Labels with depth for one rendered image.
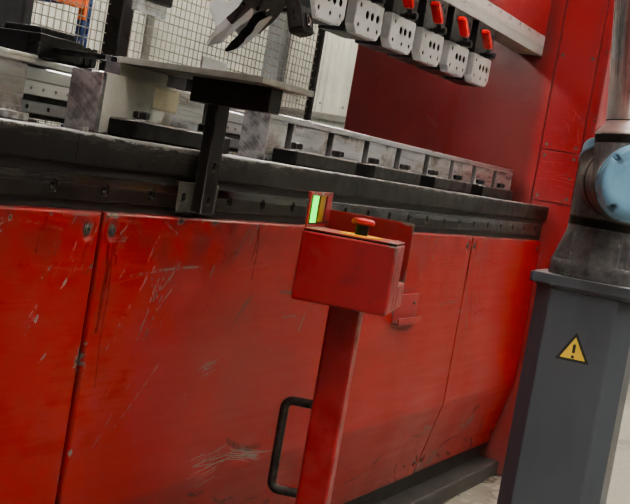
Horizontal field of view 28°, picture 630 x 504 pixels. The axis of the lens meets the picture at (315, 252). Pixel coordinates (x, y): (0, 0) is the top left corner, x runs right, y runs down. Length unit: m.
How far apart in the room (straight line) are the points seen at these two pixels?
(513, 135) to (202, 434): 2.12
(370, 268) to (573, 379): 0.37
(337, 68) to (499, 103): 6.16
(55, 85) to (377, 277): 0.69
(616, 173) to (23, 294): 0.87
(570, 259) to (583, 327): 0.11
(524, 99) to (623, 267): 2.05
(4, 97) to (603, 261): 0.96
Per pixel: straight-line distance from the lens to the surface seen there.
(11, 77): 1.81
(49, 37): 2.19
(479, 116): 4.12
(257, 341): 2.31
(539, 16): 4.00
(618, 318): 2.05
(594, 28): 4.06
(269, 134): 2.47
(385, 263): 2.03
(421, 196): 2.94
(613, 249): 2.07
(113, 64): 2.05
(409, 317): 2.97
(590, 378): 2.06
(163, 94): 2.12
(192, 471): 2.22
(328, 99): 10.18
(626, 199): 1.93
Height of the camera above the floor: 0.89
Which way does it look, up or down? 4 degrees down
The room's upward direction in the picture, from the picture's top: 10 degrees clockwise
